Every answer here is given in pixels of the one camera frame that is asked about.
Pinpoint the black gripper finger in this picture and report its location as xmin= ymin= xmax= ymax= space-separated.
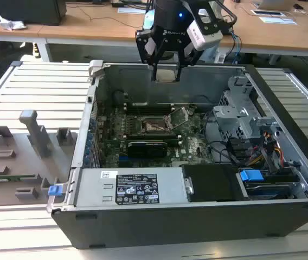
xmin=175 ymin=42 xmax=190 ymax=82
xmin=151 ymin=40 xmax=164 ymax=82

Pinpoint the silver-topped CPU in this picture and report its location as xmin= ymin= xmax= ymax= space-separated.
xmin=155 ymin=69 xmax=177 ymax=83

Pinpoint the metal socket cover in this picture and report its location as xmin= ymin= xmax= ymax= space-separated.
xmin=164 ymin=106 xmax=192 ymax=130

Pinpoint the black RAM slot row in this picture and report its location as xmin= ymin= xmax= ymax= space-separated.
xmin=124 ymin=102 xmax=175 ymax=116
xmin=125 ymin=134 xmax=182 ymax=148

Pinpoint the CPU socket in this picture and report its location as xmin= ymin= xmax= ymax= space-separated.
xmin=139 ymin=115 xmax=176 ymax=136

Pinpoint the white paper sheet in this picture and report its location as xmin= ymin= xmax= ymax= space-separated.
xmin=117 ymin=7 xmax=147 ymax=15
xmin=259 ymin=16 xmax=298 ymax=25

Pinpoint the silver disk bay cage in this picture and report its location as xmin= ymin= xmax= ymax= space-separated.
xmin=212 ymin=75 xmax=282 ymax=142

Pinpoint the green motherboard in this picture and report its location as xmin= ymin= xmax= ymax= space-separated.
xmin=95 ymin=104 xmax=214 ymax=168

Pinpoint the black graphics card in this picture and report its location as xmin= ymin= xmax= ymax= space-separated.
xmin=126 ymin=140 xmax=169 ymax=159

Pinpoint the wooden desk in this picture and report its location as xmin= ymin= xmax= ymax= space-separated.
xmin=0 ymin=0 xmax=308 ymax=66

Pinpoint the white tablet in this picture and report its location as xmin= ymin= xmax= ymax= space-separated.
xmin=251 ymin=9 xmax=288 ymax=17

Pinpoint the silver laptop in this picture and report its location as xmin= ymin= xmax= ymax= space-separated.
xmin=252 ymin=0 xmax=298 ymax=11

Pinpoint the black plastic shroud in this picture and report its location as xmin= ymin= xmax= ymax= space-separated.
xmin=182 ymin=164 xmax=249 ymax=203

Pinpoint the hard disk in blue carrier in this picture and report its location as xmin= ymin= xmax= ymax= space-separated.
xmin=238 ymin=167 xmax=293 ymax=200

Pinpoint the grey power supply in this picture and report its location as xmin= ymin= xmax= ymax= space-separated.
xmin=74 ymin=167 xmax=190 ymax=211

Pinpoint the black computer tower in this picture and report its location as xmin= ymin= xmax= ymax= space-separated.
xmin=0 ymin=0 xmax=67 ymax=27

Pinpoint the black and grey PC case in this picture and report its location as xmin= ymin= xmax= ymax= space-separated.
xmin=51 ymin=59 xmax=308 ymax=250

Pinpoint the crumpled white paper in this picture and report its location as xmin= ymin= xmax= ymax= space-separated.
xmin=0 ymin=14 xmax=28 ymax=31

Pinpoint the blue case latch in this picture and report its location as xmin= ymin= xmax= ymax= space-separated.
xmin=47 ymin=185 xmax=63 ymax=198

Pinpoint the brown parts rack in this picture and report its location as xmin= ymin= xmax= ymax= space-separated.
xmin=0 ymin=109 xmax=79 ymax=207

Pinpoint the green RAM stick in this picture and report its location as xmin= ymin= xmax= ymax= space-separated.
xmin=0 ymin=174 xmax=37 ymax=183

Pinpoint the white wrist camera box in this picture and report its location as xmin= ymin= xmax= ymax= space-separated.
xmin=186 ymin=8 xmax=224 ymax=51

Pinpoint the grey case handle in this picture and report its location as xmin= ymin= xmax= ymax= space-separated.
xmin=88 ymin=59 xmax=106 ymax=80

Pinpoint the blue cable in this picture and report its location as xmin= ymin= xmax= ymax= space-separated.
xmin=229 ymin=29 xmax=243 ymax=64

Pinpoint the coloured wire bundle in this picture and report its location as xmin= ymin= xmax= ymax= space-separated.
xmin=247 ymin=129 xmax=286 ymax=168

